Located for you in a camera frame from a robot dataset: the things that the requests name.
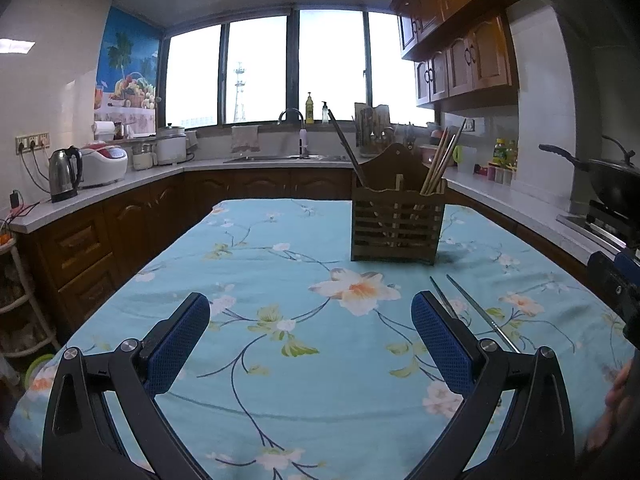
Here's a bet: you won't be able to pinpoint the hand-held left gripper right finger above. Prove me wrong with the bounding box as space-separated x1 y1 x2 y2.
405 290 576 480

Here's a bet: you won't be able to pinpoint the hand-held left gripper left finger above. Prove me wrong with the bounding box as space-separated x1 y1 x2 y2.
41 291 212 480

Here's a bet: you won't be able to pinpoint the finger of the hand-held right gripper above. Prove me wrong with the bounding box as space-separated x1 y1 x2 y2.
587 251 640 348
615 247 640 277

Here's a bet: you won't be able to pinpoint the wooden slatted chopstick holder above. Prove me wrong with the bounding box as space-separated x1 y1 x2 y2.
350 142 447 265

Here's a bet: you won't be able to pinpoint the dark metal chopstick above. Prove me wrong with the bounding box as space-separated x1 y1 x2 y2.
327 109 362 188

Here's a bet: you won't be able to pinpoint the person's right hand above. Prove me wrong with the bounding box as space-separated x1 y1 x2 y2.
587 357 640 456

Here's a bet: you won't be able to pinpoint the gas stove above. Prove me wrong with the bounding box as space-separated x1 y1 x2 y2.
556 200 640 261

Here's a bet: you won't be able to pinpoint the black wok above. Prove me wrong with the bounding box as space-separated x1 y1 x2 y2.
539 135 640 221

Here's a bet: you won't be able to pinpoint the light blue floral tablecloth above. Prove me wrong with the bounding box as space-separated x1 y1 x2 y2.
10 199 640 480

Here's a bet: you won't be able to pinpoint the dark wooden lower cabinets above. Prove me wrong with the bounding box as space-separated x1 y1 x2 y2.
20 167 601 341

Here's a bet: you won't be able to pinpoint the row of small seasoning jars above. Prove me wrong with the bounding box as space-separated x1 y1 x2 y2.
475 162 516 186

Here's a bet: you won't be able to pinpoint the white storage rack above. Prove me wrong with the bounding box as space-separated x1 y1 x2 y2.
0 230 61 361

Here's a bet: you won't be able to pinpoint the yellow condiment bottles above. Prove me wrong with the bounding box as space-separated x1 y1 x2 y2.
492 137 518 171

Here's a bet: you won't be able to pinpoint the white seasoning jar set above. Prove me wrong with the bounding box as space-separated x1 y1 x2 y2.
132 142 158 171

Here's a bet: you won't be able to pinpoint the white electric cooker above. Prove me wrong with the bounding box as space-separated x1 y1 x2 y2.
156 122 190 166

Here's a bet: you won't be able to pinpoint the red and white rice cooker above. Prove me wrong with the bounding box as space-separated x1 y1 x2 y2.
77 142 130 190

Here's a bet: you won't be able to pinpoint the steel electric kettle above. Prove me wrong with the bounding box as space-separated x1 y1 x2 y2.
48 146 84 203

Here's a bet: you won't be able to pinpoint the hanging dish cloth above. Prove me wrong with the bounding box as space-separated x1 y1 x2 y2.
231 125 261 153

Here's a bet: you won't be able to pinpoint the cutting board utensil rack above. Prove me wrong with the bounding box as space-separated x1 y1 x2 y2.
354 102 396 157

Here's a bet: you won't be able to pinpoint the chrome kitchen faucet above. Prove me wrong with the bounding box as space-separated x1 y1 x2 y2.
278 108 310 157

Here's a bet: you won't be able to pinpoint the wooden upper cabinets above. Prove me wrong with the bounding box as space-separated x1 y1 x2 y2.
390 0 531 113

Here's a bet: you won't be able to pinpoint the large kitchen window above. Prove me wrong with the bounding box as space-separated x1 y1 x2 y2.
159 7 436 128

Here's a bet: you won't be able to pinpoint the wall socket strip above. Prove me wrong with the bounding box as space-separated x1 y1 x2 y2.
15 132 51 151

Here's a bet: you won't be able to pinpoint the tropical fruit wall poster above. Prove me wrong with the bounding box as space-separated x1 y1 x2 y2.
94 6 163 138

